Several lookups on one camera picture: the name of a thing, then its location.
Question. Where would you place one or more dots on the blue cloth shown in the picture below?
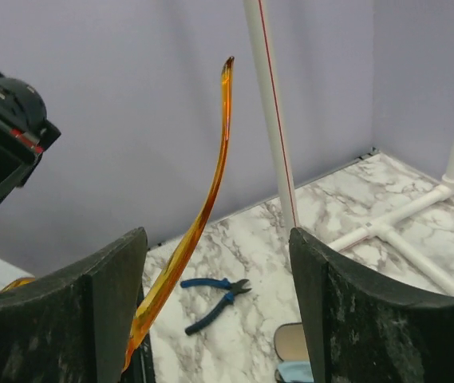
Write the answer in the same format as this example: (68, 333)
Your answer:
(295, 371)

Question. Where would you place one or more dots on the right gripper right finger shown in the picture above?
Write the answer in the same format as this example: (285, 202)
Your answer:
(362, 326)

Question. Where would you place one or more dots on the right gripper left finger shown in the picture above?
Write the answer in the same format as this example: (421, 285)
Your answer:
(59, 315)

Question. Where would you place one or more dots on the orange sunglasses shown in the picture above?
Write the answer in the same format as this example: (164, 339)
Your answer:
(194, 231)

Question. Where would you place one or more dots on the black cylinder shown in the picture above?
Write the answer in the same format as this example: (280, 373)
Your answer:
(290, 344)

